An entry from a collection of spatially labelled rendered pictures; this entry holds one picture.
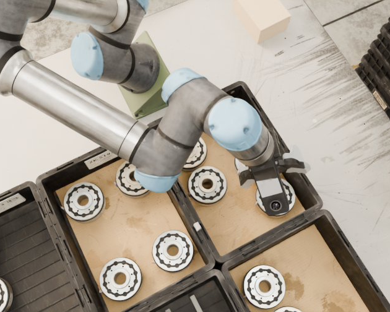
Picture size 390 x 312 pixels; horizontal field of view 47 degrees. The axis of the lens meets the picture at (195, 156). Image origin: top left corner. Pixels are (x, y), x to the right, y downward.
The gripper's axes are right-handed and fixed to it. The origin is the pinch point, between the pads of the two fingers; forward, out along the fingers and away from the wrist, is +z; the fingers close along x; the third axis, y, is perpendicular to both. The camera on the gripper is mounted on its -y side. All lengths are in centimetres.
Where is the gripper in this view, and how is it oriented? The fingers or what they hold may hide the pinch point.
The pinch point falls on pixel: (277, 181)
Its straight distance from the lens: 101.0
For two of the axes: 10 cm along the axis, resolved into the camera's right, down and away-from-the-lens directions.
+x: -9.2, 2.8, 2.8
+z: 3.5, 2.6, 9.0
